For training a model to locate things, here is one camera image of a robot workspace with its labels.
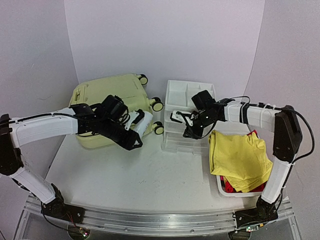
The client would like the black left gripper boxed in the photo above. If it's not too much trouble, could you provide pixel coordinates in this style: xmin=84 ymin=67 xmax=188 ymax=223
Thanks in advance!
xmin=98 ymin=117 xmax=142 ymax=151

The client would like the white plastic drawer organizer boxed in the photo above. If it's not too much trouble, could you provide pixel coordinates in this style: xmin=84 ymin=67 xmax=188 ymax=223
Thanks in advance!
xmin=162 ymin=80 xmax=216 ymax=156

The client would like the pale green hard-shell suitcase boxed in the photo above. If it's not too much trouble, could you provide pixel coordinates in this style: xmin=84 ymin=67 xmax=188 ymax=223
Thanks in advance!
xmin=69 ymin=73 xmax=164 ymax=149

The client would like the yellow garment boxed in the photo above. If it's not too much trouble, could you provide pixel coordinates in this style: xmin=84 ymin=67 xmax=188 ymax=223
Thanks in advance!
xmin=207 ymin=129 xmax=274 ymax=193

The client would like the red garment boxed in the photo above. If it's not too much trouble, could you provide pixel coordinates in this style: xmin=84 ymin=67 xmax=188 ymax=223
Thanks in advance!
xmin=219 ymin=130 xmax=273 ymax=193

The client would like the white perforated plastic basket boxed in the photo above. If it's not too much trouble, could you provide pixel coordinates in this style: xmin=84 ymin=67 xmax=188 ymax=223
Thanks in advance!
xmin=216 ymin=129 xmax=266 ymax=200

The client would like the white small bottle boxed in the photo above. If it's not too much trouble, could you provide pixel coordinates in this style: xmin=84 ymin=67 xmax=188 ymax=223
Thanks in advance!
xmin=132 ymin=111 xmax=153 ymax=138

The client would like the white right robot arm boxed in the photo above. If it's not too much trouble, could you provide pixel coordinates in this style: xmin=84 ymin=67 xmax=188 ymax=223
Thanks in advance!
xmin=172 ymin=98 xmax=315 ymax=222

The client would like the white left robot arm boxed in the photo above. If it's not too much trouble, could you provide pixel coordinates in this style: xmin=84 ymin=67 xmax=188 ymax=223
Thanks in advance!
xmin=0 ymin=103 xmax=153 ymax=219

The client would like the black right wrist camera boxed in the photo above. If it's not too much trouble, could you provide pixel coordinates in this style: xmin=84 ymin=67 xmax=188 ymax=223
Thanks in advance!
xmin=191 ymin=90 xmax=216 ymax=111

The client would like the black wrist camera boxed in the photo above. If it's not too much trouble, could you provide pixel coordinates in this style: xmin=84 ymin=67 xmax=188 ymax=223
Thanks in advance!
xmin=191 ymin=90 xmax=216 ymax=111
xmin=101 ymin=95 xmax=128 ymax=121

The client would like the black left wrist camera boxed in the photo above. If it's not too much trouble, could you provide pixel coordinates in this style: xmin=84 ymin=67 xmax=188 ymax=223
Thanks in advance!
xmin=101 ymin=95 xmax=128 ymax=121

